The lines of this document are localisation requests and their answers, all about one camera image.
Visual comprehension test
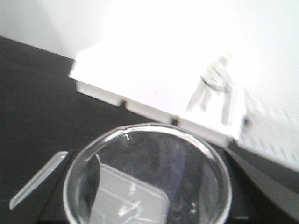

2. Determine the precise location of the black wire tripod stand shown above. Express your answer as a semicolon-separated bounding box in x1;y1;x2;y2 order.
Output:
186;76;233;126

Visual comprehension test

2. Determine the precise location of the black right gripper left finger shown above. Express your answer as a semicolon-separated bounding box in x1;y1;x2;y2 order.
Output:
8;150;74;224

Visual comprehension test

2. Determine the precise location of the white test tube rack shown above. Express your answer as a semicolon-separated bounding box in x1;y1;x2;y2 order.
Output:
238;91;299;172

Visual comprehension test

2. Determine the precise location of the left white storage bin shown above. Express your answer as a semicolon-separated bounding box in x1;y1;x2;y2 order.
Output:
69;42;124;107

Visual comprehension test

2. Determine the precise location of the white storage bin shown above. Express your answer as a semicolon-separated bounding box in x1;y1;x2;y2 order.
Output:
69;42;124;107
174;78;245;147
121;61;176;124

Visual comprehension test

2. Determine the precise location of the right white storage bin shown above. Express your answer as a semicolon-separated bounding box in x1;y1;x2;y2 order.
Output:
174;78;245;147

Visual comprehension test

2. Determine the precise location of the middle white storage bin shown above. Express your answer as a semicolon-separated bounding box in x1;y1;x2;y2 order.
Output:
121;61;176;124

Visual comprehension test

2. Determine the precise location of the clear glass beaker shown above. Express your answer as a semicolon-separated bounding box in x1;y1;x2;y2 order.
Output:
63;123;232;224

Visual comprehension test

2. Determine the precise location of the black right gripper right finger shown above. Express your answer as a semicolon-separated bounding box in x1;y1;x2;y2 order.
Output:
225;148;299;224

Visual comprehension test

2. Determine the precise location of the glass alcohol lamp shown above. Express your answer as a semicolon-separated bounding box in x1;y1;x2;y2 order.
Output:
200;51;233;92

